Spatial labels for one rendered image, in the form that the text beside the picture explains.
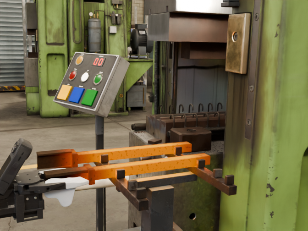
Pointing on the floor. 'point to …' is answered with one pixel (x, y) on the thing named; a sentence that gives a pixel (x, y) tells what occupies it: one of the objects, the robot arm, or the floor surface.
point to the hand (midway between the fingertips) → (79, 174)
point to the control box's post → (99, 127)
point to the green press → (107, 24)
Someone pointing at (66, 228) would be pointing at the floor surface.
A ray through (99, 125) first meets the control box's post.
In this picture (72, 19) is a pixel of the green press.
